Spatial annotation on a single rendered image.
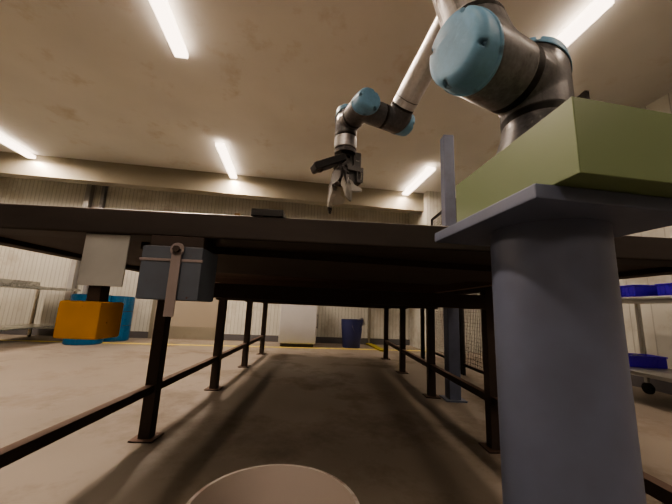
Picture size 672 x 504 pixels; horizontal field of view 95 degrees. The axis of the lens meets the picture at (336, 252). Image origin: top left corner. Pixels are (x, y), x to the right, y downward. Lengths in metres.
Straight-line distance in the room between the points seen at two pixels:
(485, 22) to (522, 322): 0.44
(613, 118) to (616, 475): 0.44
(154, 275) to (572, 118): 0.78
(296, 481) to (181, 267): 0.52
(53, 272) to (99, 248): 7.03
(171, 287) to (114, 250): 0.18
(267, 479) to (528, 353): 0.58
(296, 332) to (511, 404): 5.32
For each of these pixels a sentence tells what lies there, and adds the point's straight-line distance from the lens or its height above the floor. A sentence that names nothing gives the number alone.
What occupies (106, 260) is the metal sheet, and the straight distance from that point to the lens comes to 0.88.
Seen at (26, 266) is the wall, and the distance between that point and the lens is 8.20.
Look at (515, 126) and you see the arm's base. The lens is 0.65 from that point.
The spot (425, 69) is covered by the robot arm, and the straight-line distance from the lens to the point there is 1.04.
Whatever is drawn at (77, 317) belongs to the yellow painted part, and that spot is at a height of 0.67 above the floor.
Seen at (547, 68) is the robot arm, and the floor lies 1.11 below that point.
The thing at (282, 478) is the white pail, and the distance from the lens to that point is 0.83.
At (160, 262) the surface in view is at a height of 0.79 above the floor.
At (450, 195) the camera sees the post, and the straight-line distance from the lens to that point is 3.09.
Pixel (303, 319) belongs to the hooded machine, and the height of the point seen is 0.49.
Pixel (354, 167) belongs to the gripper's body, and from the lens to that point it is 1.02.
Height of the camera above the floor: 0.71
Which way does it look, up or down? 10 degrees up
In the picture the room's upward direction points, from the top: 2 degrees clockwise
